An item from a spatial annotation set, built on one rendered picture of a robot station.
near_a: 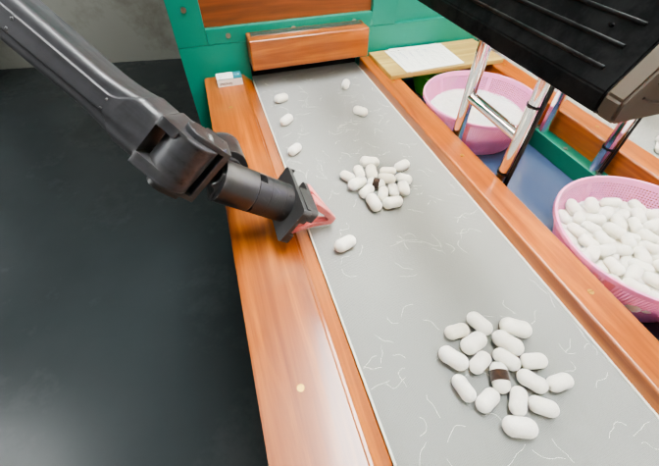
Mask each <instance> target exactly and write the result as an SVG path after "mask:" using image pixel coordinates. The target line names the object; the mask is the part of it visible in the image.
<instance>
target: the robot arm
mask: <svg viewBox="0 0 659 466"><path fill-rule="evenodd" d="M0 39H1V40H2V41H3V42H4V43H6V44H7V45H8V46H9V47H10V48H12V49H13V50H14V51H15V52H17V53H18V54H19V55H20V56H21V57H23V58H24V59H25V60H26V61H27V62H29V63H30V64H31V65H32V66H34V67H35V68H36V69H37V70H38V71H40V72H41V73H42V74H43V75H45V76H46V77H47V78H48V79H50V80H51V81H52V82H53V83H55V84H56V85H57V86H58V87H59V88H61V89H62V90H63V91H64V92H65V93H67V94H68V95H69V96H70V97H72V98H73V99H74V101H75V102H77V103H78V104H79V105H80V106H81V107H82V108H83V109H85V110H86V111H87V112H88V113H89V114H90V115H91V116H92V117H93V118H94V119H95V120H96V121H97V122H98V123H99V124H100V125H101V127H102V128H103V129H104V130H105V131H106V132H107V133H108V134H109V135H110V137H111V139H112V140H113V141H114V142H115V143H116V144H118V145H119V146H120V147H121V148H122V149H123V150H124V151H125V152H126V153H128V154H129V155H130V157H129V158H128V161H129V162H130V163H132V164H133V166H134V167H136V168H137V169H138V170H139V171H141V172H142V173H143V174H144V175H146V176H147V178H146V179H147V181H148V183H149V184H150V185H151V186H152V187H153V188H154V189H156V190H158V191H159V192H162V193H164V194H166V195H168V196H170V197H171V198H173V199H177V198H178V197H181V198H183V199H185V200H187V201H189V202H192V201H193V200H194V199H195V198H196V197H197V196H198V195H199V193H200V192H201V191H202V190H203V189H204V188H205V186H206V185H207V198H208V200H210V201H213V202H216V203H219V204H223V205H226V206H228V207H232V208H235V209H238V210H241V211H245V212H248V213H251V214H255V215H258V216H261V217H264V218H268V219H271V220H273V223H274V227H275V230H276V234H277V237H278V241H281V242H285V243H288V242H289V241H290V240H291V239H292V238H293V234H294V233H297V232H300V231H303V230H306V229H309V228H312V227H316V226H323V225H330V224H332V223H333V221H334V220H335V219H336V217H335V215H334V214H333V213H332V211H331V210H330V209H329V208H328V206H327V205H326V204H325V203H324V201H323V200H322V199H321V198H320V196H319V195H318V194H317V192H316V191H315V190H314V189H313V187H312V186H311V185H309V184H308V183H306V182H302V183H301V184H300V185H299V186H298V184H297V181H296V179H295V176H294V174H293V173H294V172H295V170H293V169H291V168H289V167H286V168H285V169H284V171H283V172H282V173H281V175H280V176H279V178H278V179H275V178H272V177H270V176H267V175H265V174H262V173H260V172H257V171H255V170H252V169H249V168H248V164H247V161H246V159H245V156H244V154H243V151H242V149H241V147H240V144H239V142H238V140H237V139H236V138H235V137H234V136H233V135H232V134H230V133H227V132H214V131H212V130H211V129H208V128H206V129H205V128H204V127H202V126H200V125H199V124H197V123H195V122H193V121H192V120H190V119H189V118H188V117H187V116H186V115H185V114H184V113H180V112H179V111H178V110H176V109H175V108H174V107H173V106H172V105H171V104H170V103H168V102H167V101H166V100H165V99H164V98H162V97H159V96H157V95H155V94H154V93H152V92H150V91H148V90H147V89H145V88H144V87H142V86H141V85H139V84H138V83H136V82H135V81H134V80H132V79H131V78H129V77H128V76H127V75H126V74H124V73H123V72H122V71H121V70H120V69H119V68H117V67H116V66H115V65H114V64H113V63H112V62H110V61H109V60H108V59H107V58H106V57H105V56H104V55H102V54H101V53H100V52H99V51H98V50H97V49H96V48H94V47H93V46H92V45H91V44H90V43H89V42H87V41H86V40H85V39H84V38H83V37H82V36H81V35H79V34H78V33H77V32H76V31H75V30H74V29H73V28H71V27H70V26H69V25H68V24H67V23H65V22H64V21H63V20H62V19H61V18H60V17H59V16H57V15H56V14H55V13H54V12H53V11H52V10H51V9H49V8H48V7H47V6H46V5H45V4H44V3H43V2H41V1H40V0H0ZM319 212H320V213H321V214H323V215H324V216H318V215H319Z"/></svg>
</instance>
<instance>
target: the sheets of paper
mask: <svg viewBox="0 0 659 466"><path fill-rule="evenodd" d="M388 50H389V51H384V52H385V53H386V54H387V55H388V56H390V57H391V58H392V59H393V60H394V61H395V62H396V63H397V64H398V65H399V66H400V67H401V68H403V69H404V70H405V71H406V72H407V73H408V72H411V73H413V72H417V71H422V70H427V69H433V68H438V67H445V66H451V65H457V64H462V63H464V62H463V61H462V60H460V59H459V58H458V57H457V56H455V55H454V54H453V53H452V52H450V51H449V50H448V49H447V48H446V47H444V46H443V45H442V44H441V43H434V44H427V45H419V46H410V47H401V48H392V49H388Z"/></svg>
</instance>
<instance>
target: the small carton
mask: <svg viewBox="0 0 659 466"><path fill-rule="evenodd" d="M216 78H217V83H218V87H226V86H233V85H240V84H243V81H242V76H241V73H240V71H236V72H229V73H222V74H216Z"/></svg>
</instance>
